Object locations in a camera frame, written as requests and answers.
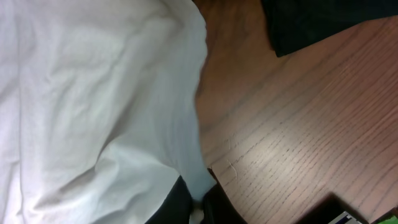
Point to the white t-shirt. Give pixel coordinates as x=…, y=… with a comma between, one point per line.
x=98, y=117

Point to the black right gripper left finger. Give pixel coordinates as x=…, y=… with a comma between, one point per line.
x=176, y=208

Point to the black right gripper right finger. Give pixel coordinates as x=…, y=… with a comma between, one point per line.
x=217, y=207

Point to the black crumpled garment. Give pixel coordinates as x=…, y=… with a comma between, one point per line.
x=296, y=24

